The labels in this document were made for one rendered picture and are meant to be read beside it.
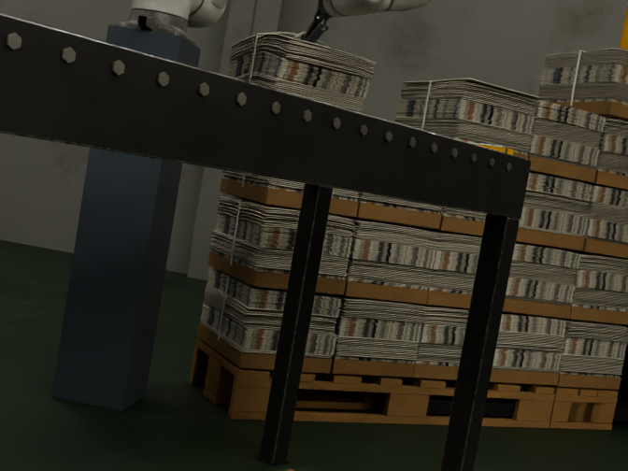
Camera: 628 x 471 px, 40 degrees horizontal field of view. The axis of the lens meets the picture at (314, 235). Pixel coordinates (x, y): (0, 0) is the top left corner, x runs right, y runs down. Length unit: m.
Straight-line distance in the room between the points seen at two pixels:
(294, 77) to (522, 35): 3.05
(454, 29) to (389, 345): 2.98
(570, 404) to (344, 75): 1.39
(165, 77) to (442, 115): 1.76
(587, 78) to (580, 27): 2.20
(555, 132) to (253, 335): 1.18
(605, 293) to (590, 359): 0.23
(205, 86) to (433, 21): 4.24
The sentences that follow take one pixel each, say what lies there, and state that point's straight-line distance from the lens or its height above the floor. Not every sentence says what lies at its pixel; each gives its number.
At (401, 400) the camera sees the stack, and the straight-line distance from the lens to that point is 2.71.
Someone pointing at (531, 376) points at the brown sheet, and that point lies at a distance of 2.99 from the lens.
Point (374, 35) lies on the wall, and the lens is 5.29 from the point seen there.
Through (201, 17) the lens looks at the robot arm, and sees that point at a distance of 2.59.
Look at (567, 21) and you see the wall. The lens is 5.36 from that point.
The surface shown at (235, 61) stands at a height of 1.00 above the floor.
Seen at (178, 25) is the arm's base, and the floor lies 1.03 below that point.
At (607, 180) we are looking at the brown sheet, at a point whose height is 0.85.
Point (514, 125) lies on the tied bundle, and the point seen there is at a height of 0.96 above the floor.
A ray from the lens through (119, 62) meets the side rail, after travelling 1.03.
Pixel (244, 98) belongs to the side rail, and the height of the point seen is 0.78.
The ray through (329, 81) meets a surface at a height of 0.97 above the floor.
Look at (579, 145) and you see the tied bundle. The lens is 2.97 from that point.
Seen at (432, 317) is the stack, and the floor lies 0.34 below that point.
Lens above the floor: 0.68
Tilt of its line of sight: 3 degrees down
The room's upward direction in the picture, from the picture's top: 10 degrees clockwise
